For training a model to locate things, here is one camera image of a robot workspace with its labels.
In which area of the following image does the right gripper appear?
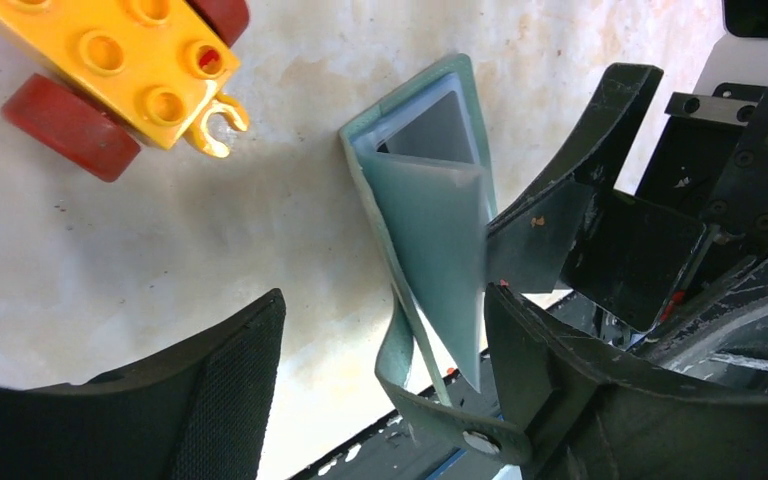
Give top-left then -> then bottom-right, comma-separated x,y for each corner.
486,63 -> 768,393

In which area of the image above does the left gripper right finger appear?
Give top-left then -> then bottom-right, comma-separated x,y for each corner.
484,284 -> 768,479

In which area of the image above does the green card holder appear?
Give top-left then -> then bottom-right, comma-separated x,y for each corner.
338,53 -> 532,465

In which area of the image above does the yellow toy brick car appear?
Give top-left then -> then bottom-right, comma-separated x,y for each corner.
0,0 -> 250,182

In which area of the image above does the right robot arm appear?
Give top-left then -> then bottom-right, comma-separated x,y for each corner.
487,1 -> 768,393

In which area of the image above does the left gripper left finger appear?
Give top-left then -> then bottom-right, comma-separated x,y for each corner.
0,289 -> 286,479

